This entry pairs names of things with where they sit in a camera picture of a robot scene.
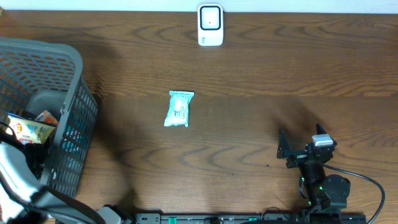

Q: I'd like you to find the teal wet wipes pack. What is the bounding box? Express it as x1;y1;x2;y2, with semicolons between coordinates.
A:
164;90;195;127

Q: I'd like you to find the small orange snack packet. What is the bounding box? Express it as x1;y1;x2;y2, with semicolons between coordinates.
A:
35;110;58;126

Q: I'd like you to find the yellow snack bag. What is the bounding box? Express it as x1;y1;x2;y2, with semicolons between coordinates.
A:
6;113;57;144

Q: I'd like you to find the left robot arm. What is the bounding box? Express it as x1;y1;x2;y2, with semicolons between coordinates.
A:
1;142;135;224

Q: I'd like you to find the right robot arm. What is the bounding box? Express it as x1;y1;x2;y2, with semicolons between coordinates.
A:
277;124;351;223

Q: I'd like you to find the white barcode scanner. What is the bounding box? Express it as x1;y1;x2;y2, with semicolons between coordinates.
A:
197;4;224;47

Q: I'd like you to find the grey plastic shopping basket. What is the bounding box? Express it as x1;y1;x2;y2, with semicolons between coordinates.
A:
1;37;98;197

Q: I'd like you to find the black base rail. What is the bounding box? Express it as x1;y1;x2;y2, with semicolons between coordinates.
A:
134;211;367;224

